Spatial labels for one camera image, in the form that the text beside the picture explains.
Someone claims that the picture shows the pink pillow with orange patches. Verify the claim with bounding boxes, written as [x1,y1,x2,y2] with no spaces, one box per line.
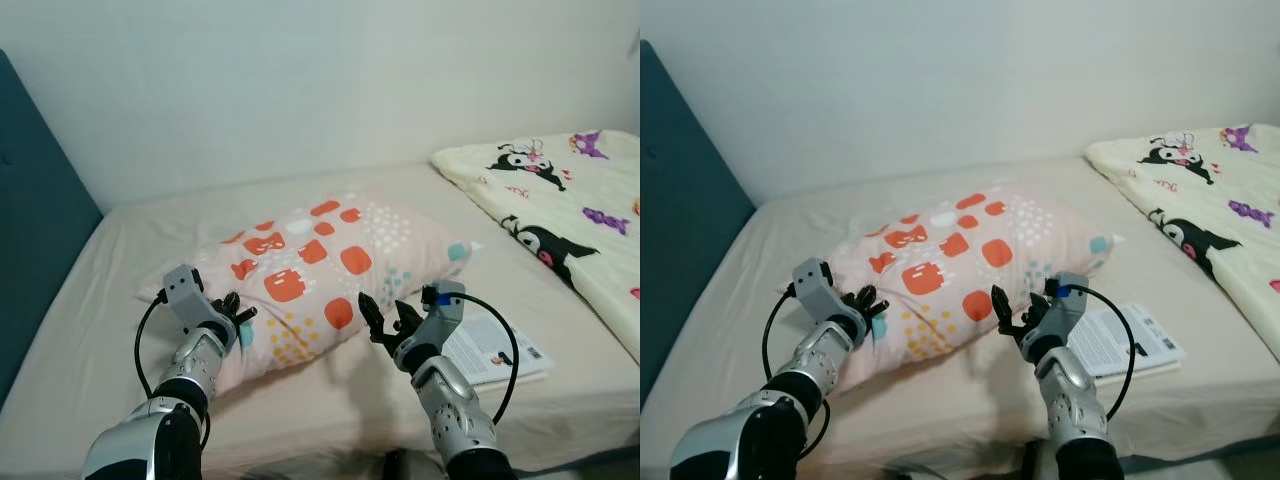
[780,185,1116,396]
[135,193,473,396]

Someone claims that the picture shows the white book blue letters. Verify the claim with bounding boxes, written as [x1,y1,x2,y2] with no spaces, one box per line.
[1085,303,1188,379]
[440,315,554,386]

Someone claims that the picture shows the mattress with cream sheet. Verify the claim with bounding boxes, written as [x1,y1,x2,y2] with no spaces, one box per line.
[640,150,1280,471]
[0,160,641,476]

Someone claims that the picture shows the blue upholstered headboard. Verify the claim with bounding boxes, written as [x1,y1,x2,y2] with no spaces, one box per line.
[0,50,104,406]
[640,40,758,406]

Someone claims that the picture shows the dark blue bed base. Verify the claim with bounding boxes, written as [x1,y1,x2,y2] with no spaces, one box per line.
[520,452,641,480]
[1125,448,1280,480]

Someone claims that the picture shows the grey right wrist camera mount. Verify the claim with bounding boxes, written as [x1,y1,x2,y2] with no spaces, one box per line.
[420,281,468,341]
[1045,272,1093,336]

